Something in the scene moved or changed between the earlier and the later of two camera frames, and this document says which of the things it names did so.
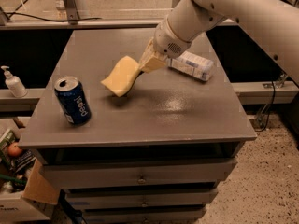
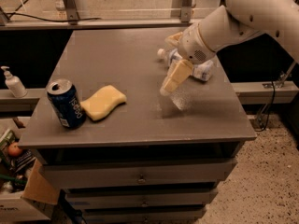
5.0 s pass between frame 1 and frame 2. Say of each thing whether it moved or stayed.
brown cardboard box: stayed
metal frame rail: stayed
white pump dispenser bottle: stayed
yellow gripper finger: moved
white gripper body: moved
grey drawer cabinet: stayed
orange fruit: stayed
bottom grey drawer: stayed
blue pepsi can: moved
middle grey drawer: stayed
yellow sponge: moved
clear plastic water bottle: stayed
